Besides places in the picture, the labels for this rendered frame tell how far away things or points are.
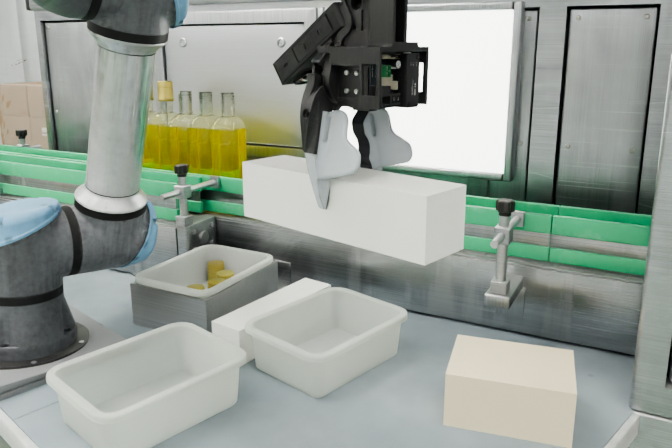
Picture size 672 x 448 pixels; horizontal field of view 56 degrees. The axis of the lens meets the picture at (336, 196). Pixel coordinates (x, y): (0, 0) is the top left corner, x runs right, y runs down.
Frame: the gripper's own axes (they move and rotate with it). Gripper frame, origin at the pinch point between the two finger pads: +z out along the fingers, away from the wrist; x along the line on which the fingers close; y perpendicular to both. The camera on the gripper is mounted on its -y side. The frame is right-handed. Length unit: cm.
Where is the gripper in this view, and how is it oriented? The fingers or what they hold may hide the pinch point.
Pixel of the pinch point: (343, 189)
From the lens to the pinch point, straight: 62.1
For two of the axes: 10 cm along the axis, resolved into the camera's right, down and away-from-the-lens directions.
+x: 6.8, -1.7, 7.1
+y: 7.3, 1.6, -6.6
